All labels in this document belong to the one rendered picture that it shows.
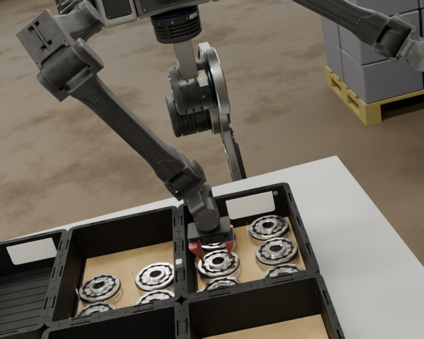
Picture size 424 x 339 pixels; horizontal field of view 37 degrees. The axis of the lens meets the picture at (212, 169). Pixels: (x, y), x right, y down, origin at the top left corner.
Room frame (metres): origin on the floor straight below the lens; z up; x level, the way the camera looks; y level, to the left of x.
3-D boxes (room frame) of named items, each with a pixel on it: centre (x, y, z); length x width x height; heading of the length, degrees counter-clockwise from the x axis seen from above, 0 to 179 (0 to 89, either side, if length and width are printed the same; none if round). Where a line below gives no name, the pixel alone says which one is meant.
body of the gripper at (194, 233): (1.28, 0.04, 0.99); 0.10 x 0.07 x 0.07; 85
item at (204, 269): (1.28, 0.04, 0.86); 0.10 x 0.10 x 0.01
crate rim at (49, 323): (1.29, 0.27, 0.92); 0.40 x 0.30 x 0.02; 178
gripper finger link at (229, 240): (1.28, 0.02, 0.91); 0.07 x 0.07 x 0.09; 85
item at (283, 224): (1.38, -0.11, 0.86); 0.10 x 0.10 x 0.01
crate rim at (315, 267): (1.28, -0.03, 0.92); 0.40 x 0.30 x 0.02; 178
